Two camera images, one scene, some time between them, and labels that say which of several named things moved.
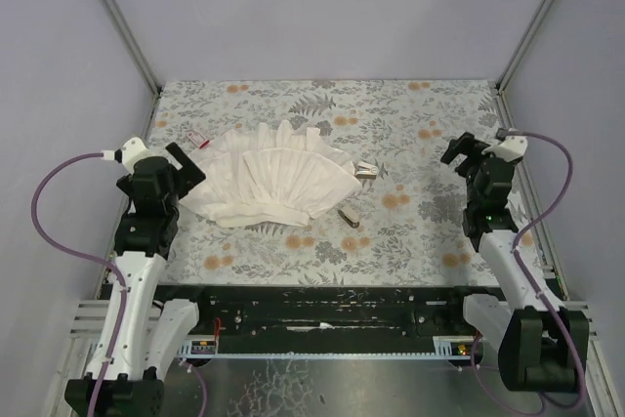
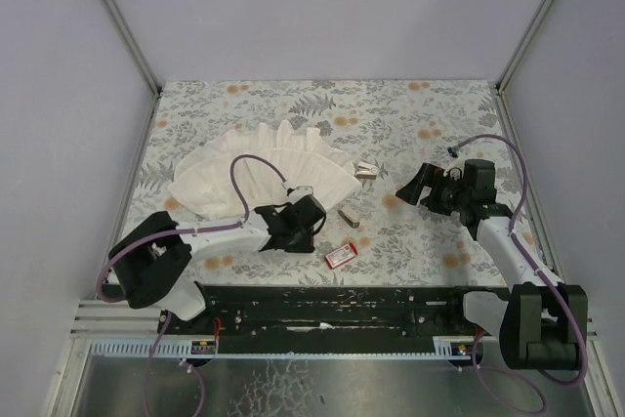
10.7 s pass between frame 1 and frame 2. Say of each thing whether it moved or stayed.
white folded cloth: stayed
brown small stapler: stayed
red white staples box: moved
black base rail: stayed
